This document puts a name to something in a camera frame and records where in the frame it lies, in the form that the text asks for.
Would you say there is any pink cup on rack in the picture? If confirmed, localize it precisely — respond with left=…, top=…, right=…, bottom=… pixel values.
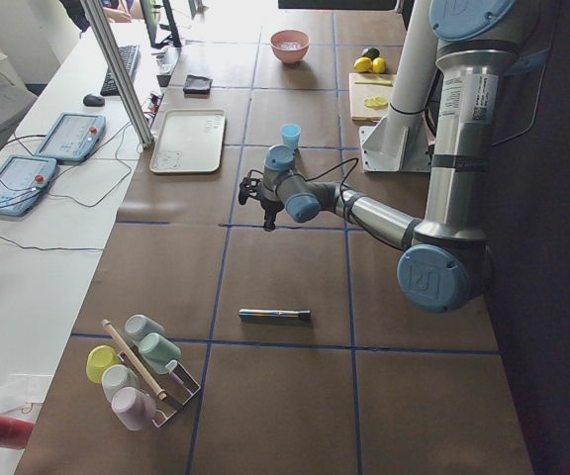
left=111, top=387, right=156, bottom=431

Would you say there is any grey-green cup on rack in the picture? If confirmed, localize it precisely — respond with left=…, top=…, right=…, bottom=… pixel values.
left=124, top=314, right=166, bottom=342

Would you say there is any wooden rack handle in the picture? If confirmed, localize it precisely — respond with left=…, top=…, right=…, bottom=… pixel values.
left=101, top=319, right=167, bottom=401

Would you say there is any teach pendant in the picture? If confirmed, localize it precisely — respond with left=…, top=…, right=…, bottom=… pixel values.
left=35, top=113, right=106, bottom=162
left=0, top=155, right=58, bottom=217

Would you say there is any cream bear tray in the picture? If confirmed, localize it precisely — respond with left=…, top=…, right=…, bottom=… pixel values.
left=149, top=109, right=226, bottom=174

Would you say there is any black computer mouse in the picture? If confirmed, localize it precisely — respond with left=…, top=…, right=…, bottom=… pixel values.
left=82, top=94, right=105, bottom=107

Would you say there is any pink bowl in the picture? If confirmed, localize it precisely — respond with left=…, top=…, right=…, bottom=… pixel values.
left=270, top=30, right=310, bottom=64

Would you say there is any white cup on rack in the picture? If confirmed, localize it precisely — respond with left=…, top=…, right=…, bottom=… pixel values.
left=101, top=364, right=140, bottom=403

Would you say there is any green cup on rack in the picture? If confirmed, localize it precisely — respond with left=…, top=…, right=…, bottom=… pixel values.
left=138, top=332, right=181, bottom=374

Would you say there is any teach pendant far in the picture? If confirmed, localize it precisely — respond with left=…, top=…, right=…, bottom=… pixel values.
left=35, top=113, right=106, bottom=162

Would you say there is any yellow lemon upper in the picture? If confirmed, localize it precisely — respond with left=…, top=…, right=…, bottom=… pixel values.
left=353, top=56, right=373, bottom=73

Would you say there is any yellow lemon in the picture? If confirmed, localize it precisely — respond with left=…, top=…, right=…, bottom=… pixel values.
left=371, top=56, right=387, bottom=74
left=353, top=56, right=373, bottom=73

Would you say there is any wooden cutting board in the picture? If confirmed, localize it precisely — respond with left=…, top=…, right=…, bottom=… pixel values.
left=348, top=72, right=396, bottom=122

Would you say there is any steel muddler black tip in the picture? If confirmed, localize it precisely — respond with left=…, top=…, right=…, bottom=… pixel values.
left=238, top=309, right=312, bottom=322

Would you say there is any lemon slices stack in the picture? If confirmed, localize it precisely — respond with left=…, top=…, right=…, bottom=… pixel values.
left=363, top=96, right=388, bottom=109

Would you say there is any yellow cup on rack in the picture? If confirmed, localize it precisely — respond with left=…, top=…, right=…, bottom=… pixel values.
left=85, top=345, right=120, bottom=384

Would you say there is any yellow plastic knife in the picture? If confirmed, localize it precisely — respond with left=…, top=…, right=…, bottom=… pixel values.
left=353, top=79, right=394, bottom=87

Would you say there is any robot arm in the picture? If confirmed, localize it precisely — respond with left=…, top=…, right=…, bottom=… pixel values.
left=238, top=1, right=540, bottom=312

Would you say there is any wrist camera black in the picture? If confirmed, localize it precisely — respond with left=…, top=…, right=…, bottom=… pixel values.
left=237, top=175, right=262, bottom=206

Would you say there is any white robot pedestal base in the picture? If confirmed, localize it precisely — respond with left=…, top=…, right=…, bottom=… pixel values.
left=360, top=0, right=437, bottom=172

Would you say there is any clear ice cubes pile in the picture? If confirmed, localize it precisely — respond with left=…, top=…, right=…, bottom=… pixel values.
left=274, top=41, right=305, bottom=51

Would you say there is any teach pendant near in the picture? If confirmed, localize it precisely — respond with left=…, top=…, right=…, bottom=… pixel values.
left=0, top=155, right=58, bottom=217

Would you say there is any white cup rack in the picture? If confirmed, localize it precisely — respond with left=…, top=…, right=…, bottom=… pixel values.
left=118, top=350, right=201, bottom=428

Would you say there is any light blue plastic cup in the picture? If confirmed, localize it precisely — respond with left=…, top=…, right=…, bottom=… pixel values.
left=280, top=123, right=301, bottom=150

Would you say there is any aluminium frame post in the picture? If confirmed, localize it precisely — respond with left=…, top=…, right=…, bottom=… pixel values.
left=81, top=0, right=154, bottom=149

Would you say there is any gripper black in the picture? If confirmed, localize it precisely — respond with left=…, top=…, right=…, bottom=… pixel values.
left=259, top=196, right=282, bottom=230

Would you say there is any black monitor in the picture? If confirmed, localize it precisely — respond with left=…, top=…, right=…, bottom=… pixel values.
left=140, top=0, right=182, bottom=49

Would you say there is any green avocado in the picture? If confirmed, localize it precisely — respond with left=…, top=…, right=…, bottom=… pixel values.
left=361, top=47, right=380, bottom=60

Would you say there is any yellow lemon lower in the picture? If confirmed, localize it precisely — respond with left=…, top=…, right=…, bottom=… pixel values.
left=371, top=56, right=387, bottom=74

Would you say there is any black keyboard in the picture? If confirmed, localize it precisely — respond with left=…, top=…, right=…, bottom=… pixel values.
left=99, top=44, right=142, bottom=97

